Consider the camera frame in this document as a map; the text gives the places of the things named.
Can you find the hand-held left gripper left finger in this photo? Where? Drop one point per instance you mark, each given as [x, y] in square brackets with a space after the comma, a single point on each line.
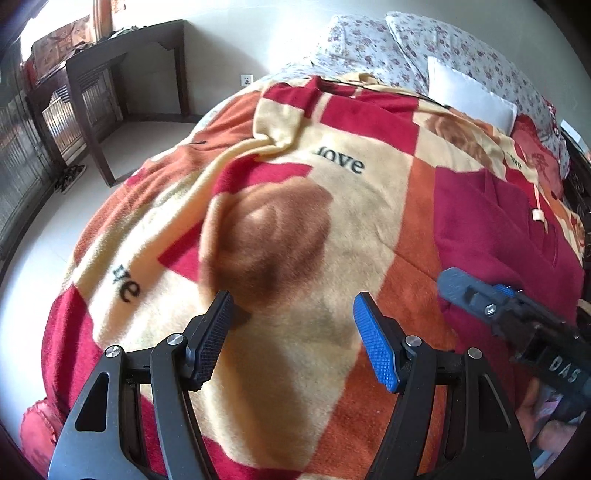
[214, 339]

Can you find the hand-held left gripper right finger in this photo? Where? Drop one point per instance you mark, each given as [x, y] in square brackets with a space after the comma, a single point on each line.
[376, 344]

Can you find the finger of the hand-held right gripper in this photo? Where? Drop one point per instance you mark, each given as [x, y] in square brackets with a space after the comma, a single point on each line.
[475, 297]

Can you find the maroon fleece garment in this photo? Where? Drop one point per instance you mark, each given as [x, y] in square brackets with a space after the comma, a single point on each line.
[485, 230]

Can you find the person's right hand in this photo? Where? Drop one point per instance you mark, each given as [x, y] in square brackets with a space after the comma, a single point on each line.
[556, 438]

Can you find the dark wooden headboard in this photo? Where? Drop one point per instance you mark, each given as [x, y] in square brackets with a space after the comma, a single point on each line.
[579, 184]

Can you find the red heart cushion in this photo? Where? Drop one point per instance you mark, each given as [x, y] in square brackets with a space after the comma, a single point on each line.
[538, 157]

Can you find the printed fleece blanket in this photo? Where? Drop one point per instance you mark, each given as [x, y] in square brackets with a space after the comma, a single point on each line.
[300, 207]

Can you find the white pillow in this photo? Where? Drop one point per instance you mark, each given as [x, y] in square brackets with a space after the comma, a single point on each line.
[466, 97]

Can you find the red lace cushion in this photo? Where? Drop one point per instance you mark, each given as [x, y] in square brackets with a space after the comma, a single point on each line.
[39, 438]

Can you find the pair of slippers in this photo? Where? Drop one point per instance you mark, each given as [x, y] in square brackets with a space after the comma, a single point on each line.
[69, 177]

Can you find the large floral pillow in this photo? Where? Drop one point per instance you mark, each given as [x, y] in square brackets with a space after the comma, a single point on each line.
[485, 55]

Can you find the wooden lattice cabinet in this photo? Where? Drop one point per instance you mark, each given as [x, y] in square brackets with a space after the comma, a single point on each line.
[60, 120]

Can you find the small floral pillow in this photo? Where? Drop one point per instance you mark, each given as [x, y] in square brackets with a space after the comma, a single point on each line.
[355, 41]

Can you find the dark wooden desk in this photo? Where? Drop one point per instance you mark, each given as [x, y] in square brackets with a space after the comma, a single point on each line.
[138, 41]

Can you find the red printed cloth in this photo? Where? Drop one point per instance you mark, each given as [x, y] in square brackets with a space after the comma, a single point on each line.
[60, 46]

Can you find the wooden framed window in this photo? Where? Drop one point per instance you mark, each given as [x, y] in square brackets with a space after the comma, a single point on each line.
[102, 14]

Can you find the white wall socket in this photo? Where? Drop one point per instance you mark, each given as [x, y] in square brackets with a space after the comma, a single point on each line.
[247, 80]

